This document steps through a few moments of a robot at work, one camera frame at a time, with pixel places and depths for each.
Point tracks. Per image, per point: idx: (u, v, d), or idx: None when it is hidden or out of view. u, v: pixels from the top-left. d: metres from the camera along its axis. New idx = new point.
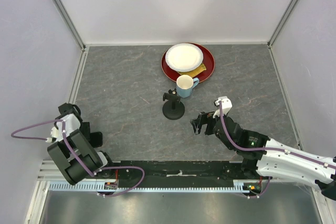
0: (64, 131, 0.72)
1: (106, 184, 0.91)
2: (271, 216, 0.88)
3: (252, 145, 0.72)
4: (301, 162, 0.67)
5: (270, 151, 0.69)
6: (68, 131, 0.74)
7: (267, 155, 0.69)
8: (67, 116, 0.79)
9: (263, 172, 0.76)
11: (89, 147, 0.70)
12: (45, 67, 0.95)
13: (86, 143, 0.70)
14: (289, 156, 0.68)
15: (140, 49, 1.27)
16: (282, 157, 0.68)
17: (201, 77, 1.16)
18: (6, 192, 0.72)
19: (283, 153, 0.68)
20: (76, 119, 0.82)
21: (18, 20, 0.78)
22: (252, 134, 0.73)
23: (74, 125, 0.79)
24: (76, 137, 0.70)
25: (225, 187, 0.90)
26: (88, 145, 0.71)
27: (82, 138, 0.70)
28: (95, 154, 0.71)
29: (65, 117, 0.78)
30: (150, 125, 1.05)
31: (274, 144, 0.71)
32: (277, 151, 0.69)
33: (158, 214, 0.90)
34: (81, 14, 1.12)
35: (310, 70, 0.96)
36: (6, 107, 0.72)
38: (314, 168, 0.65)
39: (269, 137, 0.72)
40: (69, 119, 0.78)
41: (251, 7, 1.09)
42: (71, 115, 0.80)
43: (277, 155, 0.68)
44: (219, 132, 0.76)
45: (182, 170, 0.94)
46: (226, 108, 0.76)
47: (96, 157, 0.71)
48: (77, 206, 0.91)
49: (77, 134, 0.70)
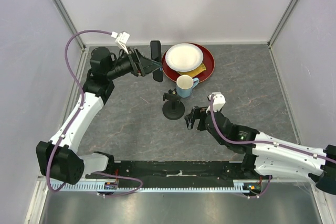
0: (61, 138, 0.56)
1: (106, 184, 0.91)
2: (272, 216, 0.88)
3: (241, 138, 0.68)
4: (290, 154, 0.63)
5: (259, 145, 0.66)
6: (66, 138, 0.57)
7: (256, 148, 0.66)
8: (91, 100, 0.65)
9: (261, 170, 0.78)
11: (70, 173, 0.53)
12: (45, 67, 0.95)
13: (70, 172, 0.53)
14: (277, 148, 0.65)
15: (140, 49, 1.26)
16: (271, 150, 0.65)
17: (201, 77, 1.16)
18: (6, 192, 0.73)
19: (272, 146, 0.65)
20: (99, 102, 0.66)
21: (18, 20, 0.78)
22: (242, 127, 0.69)
23: (87, 120, 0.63)
24: (62, 160, 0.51)
25: (225, 187, 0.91)
26: (71, 171, 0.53)
27: (67, 166, 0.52)
28: (71, 179, 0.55)
29: (87, 103, 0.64)
30: (150, 125, 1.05)
31: (264, 137, 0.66)
32: (266, 144, 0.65)
33: (158, 214, 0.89)
34: (81, 14, 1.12)
35: (310, 70, 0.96)
36: (6, 108, 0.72)
38: (303, 159, 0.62)
39: (258, 131, 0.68)
40: (87, 107, 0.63)
41: (251, 7, 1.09)
42: (95, 102, 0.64)
43: (266, 148, 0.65)
44: (210, 127, 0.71)
45: (182, 170, 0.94)
46: (219, 104, 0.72)
47: (73, 181, 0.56)
48: (77, 206, 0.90)
49: (66, 156, 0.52)
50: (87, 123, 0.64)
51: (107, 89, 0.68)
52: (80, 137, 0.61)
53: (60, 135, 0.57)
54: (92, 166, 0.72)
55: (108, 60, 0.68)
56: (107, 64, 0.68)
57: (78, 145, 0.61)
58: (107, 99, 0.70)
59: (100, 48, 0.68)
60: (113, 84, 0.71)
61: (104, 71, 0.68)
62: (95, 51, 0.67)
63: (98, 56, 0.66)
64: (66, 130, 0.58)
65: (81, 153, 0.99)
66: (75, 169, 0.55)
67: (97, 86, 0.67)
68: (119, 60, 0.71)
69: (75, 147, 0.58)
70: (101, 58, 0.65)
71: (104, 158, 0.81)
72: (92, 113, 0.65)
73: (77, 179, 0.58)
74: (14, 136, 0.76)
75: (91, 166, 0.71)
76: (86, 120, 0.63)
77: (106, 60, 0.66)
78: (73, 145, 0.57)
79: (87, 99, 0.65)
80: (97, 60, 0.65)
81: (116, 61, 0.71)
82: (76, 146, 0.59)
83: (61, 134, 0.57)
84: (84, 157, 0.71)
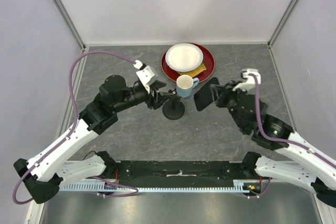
0: (34, 167, 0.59)
1: (106, 184, 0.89)
2: (272, 216, 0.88)
3: (274, 133, 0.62)
4: (321, 165, 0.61)
5: (292, 146, 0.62)
6: (39, 168, 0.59)
7: (288, 148, 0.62)
8: (81, 133, 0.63)
9: (261, 172, 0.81)
11: (35, 198, 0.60)
12: (45, 67, 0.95)
13: (35, 196, 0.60)
14: (310, 155, 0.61)
15: (140, 49, 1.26)
16: (304, 155, 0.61)
17: (201, 77, 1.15)
18: (7, 191, 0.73)
19: (305, 151, 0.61)
20: (92, 133, 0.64)
21: (18, 21, 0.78)
22: (279, 121, 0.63)
23: (70, 151, 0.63)
24: (28, 188, 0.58)
25: (225, 187, 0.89)
26: (36, 195, 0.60)
27: (32, 193, 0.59)
28: (39, 199, 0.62)
29: (76, 134, 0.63)
30: (150, 125, 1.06)
31: (298, 139, 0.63)
32: (300, 148, 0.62)
33: (158, 214, 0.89)
34: (80, 14, 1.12)
35: (310, 70, 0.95)
36: (6, 108, 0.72)
38: (333, 174, 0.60)
39: (293, 130, 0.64)
40: (72, 140, 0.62)
41: (250, 6, 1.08)
42: (84, 136, 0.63)
43: (298, 151, 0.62)
44: (243, 110, 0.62)
45: (182, 170, 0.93)
46: (250, 84, 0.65)
47: (42, 201, 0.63)
48: (77, 206, 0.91)
49: (33, 184, 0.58)
50: (72, 151, 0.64)
51: (105, 122, 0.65)
52: (58, 166, 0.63)
53: (34, 162, 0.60)
54: (82, 174, 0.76)
55: (122, 92, 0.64)
56: (120, 96, 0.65)
57: (54, 172, 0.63)
58: (103, 129, 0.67)
59: (121, 77, 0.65)
60: (115, 117, 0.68)
61: (114, 101, 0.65)
62: (113, 78, 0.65)
63: (110, 85, 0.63)
64: (43, 159, 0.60)
65: (81, 153, 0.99)
66: (44, 193, 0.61)
67: (98, 115, 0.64)
68: (135, 89, 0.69)
69: (45, 177, 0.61)
70: (112, 88, 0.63)
71: (100, 166, 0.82)
72: (80, 144, 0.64)
73: (49, 198, 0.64)
74: (16, 135, 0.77)
75: (80, 175, 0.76)
76: (69, 151, 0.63)
77: (117, 92, 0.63)
78: (45, 175, 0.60)
79: (77, 130, 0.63)
80: (108, 90, 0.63)
81: (132, 89, 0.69)
82: (49, 176, 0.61)
83: (36, 161, 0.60)
84: (76, 169, 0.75)
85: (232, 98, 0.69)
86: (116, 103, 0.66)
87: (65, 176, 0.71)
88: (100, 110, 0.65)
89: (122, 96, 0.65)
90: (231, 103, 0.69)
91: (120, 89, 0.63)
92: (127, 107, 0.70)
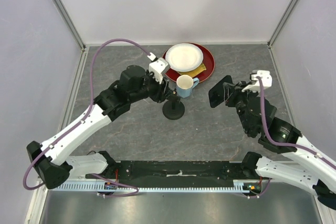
0: (49, 148, 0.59)
1: (106, 184, 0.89)
2: (272, 216, 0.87)
3: (283, 137, 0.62)
4: (327, 170, 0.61)
5: (301, 150, 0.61)
6: (53, 150, 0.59)
7: (296, 152, 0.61)
8: (95, 118, 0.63)
9: (263, 173, 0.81)
11: (46, 181, 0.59)
12: (45, 67, 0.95)
13: (47, 180, 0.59)
14: (317, 160, 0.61)
15: (140, 49, 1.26)
16: (311, 160, 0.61)
17: (201, 77, 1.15)
18: (6, 191, 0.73)
19: (313, 156, 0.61)
20: (106, 119, 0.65)
21: (18, 21, 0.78)
22: (287, 126, 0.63)
23: (83, 136, 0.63)
24: (41, 170, 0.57)
25: (225, 187, 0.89)
26: (48, 179, 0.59)
27: (44, 176, 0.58)
28: (50, 183, 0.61)
29: (91, 117, 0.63)
30: (150, 125, 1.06)
31: (305, 143, 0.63)
32: (308, 152, 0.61)
33: (158, 214, 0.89)
34: (80, 14, 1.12)
35: (310, 70, 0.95)
36: (6, 108, 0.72)
38: None
39: (301, 134, 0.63)
40: (86, 124, 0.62)
41: (250, 6, 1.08)
42: (99, 119, 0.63)
43: (306, 156, 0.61)
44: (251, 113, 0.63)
45: (182, 170, 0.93)
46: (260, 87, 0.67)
47: (52, 185, 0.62)
48: (77, 206, 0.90)
49: (46, 167, 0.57)
50: (84, 137, 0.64)
51: (119, 108, 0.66)
52: (71, 150, 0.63)
53: (49, 144, 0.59)
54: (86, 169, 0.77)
55: (139, 80, 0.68)
56: (136, 84, 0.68)
57: (66, 157, 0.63)
58: (115, 117, 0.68)
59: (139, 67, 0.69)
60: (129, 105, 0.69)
61: (131, 88, 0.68)
62: (132, 67, 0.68)
63: (131, 72, 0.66)
64: (58, 141, 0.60)
65: (81, 152, 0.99)
66: (55, 177, 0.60)
67: (113, 100, 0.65)
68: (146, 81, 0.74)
69: (59, 160, 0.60)
70: (134, 75, 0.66)
71: (102, 163, 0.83)
72: (93, 129, 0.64)
73: (59, 183, 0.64)
74: (15, 135, 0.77)
75: (85, 169, 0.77)
76: (83, 136, 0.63)
77: (137, 79, 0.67)
78: (59, 158, 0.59)
79: (93, 114, 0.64)
80: (130, 76, 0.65)
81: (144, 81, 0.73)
82: (61, 159, 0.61)
83: (50, 144, 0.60)
84: (83, 163, 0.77)
85: (241, 99, 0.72)
86: (131, 92, 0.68)
87: (74, 164, 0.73)
88: (114, 97, 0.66)
89: (138, 84, 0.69)
90: (239, 104, 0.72)
91: (139, 76, 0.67)
92: (138, 98, 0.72)
